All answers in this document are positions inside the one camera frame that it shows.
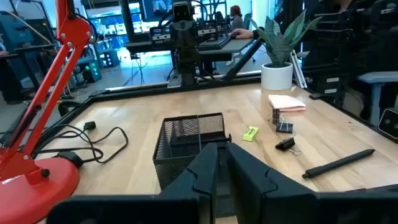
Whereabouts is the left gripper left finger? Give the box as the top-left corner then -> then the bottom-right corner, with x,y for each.
46,142 -> 219,224

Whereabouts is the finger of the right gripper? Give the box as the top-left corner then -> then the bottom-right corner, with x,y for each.
184,21 -> 200,44
170,21 -> 185,44

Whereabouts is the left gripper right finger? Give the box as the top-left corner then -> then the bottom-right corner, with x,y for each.
226,142 -> 398,224

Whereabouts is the green eraser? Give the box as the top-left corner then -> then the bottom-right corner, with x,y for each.
242,126 -> 260,142

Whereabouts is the black pen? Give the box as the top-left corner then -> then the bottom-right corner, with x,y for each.
302,149 -> 376,179

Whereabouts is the pink sticky note pad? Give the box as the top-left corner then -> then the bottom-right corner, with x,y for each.
268,94 -> 307,113

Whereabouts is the black mesh desk organizer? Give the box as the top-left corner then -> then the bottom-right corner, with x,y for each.
152,112 -> 237,218

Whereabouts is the black keyboard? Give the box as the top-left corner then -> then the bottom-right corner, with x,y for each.
197,36 -> 231,51

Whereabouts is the grey desk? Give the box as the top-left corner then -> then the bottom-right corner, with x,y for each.
124,37 -> 259,63

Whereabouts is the person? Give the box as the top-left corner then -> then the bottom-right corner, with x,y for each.
229,4 -> 246,32

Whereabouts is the person's hand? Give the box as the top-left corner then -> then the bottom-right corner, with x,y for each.
230,27 -> 255,40

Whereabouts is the black box with green lights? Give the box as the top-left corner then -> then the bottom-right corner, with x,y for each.
81,60 -> 103,84

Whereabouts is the snake plant in white pot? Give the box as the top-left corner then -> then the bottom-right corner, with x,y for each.
250,9 -> 323,91

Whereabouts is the black drawer cabinet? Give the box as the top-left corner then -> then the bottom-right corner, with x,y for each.
303,0 -> 368,103

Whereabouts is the blue-grey bench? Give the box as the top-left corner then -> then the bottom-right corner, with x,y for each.
357,71 -> 398,127

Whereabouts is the red desk lamp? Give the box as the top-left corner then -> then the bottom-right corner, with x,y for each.
0,0 -> 94,224

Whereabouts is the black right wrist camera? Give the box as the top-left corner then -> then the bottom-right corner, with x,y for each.
172,1 -> 193,22

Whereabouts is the white metal frame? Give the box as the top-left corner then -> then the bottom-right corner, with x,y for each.
289,49 -> 308,90

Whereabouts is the black lamp cable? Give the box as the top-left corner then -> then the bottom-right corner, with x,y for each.
32,14 -> 129,168

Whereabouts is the black table-level camera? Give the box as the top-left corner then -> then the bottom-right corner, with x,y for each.
377,108 -> 398,140

